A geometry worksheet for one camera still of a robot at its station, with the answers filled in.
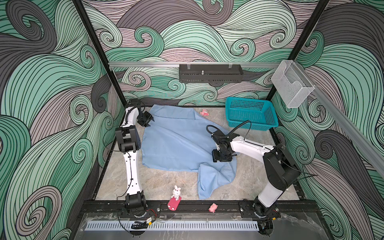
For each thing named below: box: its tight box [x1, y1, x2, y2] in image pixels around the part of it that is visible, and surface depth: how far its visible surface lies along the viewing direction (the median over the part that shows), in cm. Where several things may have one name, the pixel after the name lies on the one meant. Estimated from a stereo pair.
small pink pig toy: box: [208, 203, 219, 214], surface depth 74 cm
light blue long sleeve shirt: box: [141, 105, 238, 200], surface depth 96 cm
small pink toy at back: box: [200, 109, 210, 116], surface depth 116 cm
